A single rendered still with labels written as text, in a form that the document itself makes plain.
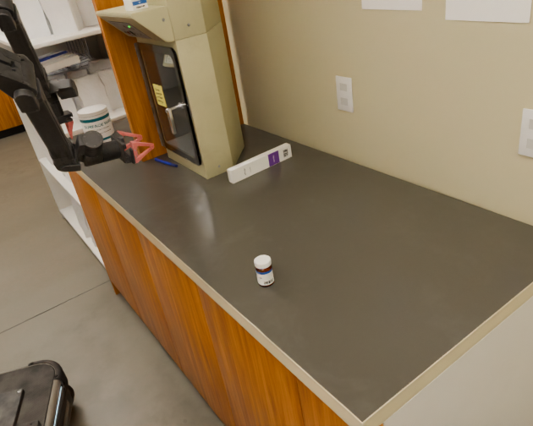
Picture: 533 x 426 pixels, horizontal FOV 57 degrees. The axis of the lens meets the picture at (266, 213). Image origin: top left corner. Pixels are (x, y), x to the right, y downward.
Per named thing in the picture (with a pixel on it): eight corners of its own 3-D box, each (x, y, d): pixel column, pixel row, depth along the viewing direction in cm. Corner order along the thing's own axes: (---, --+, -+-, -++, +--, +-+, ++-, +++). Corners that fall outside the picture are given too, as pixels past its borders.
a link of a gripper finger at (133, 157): (145, 130, 153) (117, 138, 149) (155, 137, 148) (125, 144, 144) (149, 150, 157) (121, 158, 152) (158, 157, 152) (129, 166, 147)
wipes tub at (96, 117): (110, 132, 233) (101, 101, 226) (120, 138, 223) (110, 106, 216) (84, 141, 227) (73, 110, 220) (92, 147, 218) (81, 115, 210)
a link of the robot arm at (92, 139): (57, 146, 146) (60, 172, 143) (55, 126, 136) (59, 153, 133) (98, 144, 151) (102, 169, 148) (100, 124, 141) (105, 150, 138)
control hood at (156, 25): (134, 35, 171) (127, 4, 166) (175, 40, 147) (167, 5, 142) (103, 42, 166) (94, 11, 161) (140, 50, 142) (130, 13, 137)
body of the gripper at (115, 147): (115, 133, 153) (92, 139, 150) (127, 142, 146) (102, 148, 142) (119, 152, 157) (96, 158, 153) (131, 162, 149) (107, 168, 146)
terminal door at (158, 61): (165, 146, 191) (136, 40, 171) (202, 166, 168) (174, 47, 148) (163, 146, 191) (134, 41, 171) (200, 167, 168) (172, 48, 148)
